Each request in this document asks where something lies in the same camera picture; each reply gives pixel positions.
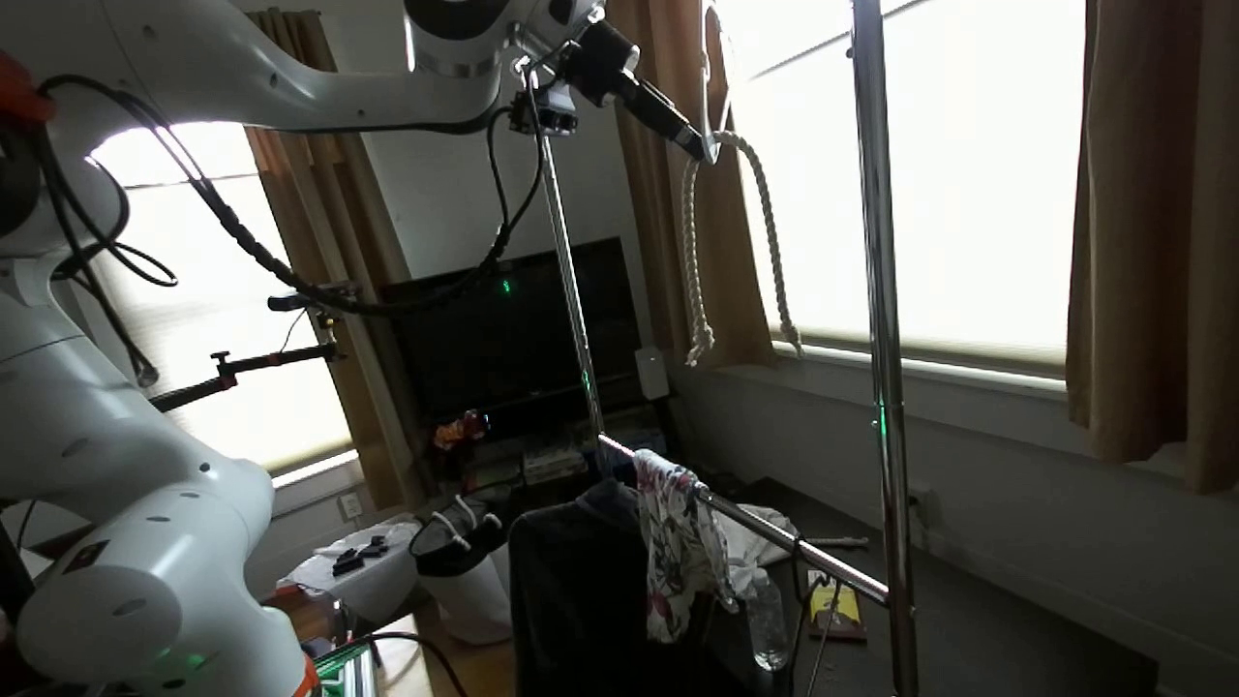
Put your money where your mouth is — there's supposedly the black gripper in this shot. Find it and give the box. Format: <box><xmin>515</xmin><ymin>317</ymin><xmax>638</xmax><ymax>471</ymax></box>
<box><xmin>562</xmin><ymin>15</ymin><xmax>717</xmax><ymax>167</ymax></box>

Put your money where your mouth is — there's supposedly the white braided rope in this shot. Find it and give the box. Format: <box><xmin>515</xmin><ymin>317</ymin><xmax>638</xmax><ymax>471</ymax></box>
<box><xmin>677</xmin><ymin>127</ymin><xmax>809</xmax><ymax>370</ymax></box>

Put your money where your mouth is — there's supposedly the clear plastic clothes hanger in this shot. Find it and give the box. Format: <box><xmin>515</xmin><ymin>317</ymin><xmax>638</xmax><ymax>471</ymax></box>
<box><xmin>693</xmin><ymin>5</ymin><xmax>744</xmax><ymax>148</ymax></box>

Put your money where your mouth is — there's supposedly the brown curtain behind hanger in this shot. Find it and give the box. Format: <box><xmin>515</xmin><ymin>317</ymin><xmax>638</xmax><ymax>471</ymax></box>
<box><xmin>601</xmin><ymin>0</ymin><xmax>778</xmax><ymax>375</ymax></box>

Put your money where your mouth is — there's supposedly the small white device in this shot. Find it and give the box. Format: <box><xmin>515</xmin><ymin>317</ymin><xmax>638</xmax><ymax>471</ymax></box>
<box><xmin>629</xmin><ymin>343</ymin><xmax>675</xmax><ymax>405</ymax></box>

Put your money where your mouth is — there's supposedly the black flat screen monitor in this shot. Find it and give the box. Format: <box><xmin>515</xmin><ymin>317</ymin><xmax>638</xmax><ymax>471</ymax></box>
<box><xmin>380</xmin><ymin>234</ymin><xmax>649</xmax><ymax>449</ymax></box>

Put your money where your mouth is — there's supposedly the thick chrome rack pole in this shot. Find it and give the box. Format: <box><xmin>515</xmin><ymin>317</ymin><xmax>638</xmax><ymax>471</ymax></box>
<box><xmin>845</xmin><ymin>0</ymin><xmax>922</xmax><ymax>697</ymax></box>

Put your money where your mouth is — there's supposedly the narrow brown curtain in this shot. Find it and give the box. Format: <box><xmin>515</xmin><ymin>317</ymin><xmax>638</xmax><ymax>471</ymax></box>
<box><xmin>242</xmin><ymin>7</ymin><xmax>435</xmax><ymax>514</ymax></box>

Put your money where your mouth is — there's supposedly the floral patterned cloth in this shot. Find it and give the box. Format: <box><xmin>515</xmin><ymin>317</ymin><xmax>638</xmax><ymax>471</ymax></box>
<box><xmin>627</xmin><ymin>446</ymin><xmax>738</xmax><ymax>646</ymax></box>

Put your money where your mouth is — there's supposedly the black hanging garment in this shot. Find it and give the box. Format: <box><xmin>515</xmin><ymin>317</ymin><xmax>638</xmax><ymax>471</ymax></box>
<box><xmin>503</xmin><ymin>476</ymin><xmax>766</xmax><ymax>697</ymax></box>

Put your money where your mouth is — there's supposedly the white crumpled cloth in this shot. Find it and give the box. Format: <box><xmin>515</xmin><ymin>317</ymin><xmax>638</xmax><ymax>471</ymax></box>
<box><xmin>708</xmin><ymin>502</ymin><xmax>793</xmax><ymax>673</ymax></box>

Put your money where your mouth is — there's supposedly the wide brown curtain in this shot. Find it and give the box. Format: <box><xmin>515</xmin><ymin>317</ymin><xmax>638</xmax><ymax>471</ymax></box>
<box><xmin>1059</xmin><ymin>0</ymin><xmax>1239</xmax><ymax>495</ymax></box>

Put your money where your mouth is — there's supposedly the white bucket with dark rim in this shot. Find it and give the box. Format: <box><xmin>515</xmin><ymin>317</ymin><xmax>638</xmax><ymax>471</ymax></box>
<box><xmin>407</xmin><ymin>491</ymin><xmax>520</xmax><ymax>651</ymax></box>

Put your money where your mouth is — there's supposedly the yellow packet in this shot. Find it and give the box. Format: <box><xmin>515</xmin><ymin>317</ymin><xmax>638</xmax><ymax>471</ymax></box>
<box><xmin>800</xmin><ymin>574</ymin><xmax>867</xmax><ymax>646</ymax></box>

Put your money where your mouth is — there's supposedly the white box with black controllers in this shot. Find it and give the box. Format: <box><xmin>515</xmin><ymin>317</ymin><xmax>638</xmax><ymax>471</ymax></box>
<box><xmin>273</xmin><ymin>514</ymin><xmax>425</xmax><ymax>634</ymax></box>

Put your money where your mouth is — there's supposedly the black clamp bracket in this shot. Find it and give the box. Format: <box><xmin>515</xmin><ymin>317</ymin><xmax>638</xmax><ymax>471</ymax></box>
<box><xmin>264</xmin><ymin>280</ymin><xmax>360</xmax><ymax>317</ymax></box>

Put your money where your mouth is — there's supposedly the chrome rack rail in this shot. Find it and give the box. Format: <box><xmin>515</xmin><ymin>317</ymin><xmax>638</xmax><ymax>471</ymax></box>
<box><xmin>591</xmin><ymin>432</ymin><xmax>895</xmax><ymax>606</ymax></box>

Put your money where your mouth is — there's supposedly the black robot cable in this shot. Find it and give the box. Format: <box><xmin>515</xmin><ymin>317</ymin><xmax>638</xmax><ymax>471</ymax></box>
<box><xmin>29</xmin><ymin>68</ymin><xmax>571</xmax><ymax>389</ymax></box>

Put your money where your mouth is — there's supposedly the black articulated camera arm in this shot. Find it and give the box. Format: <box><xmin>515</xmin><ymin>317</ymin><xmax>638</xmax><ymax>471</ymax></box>
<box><xmin>148</xmin><ymin>336</ymin><xmax>347</xmax><ymax>419</ymax></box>

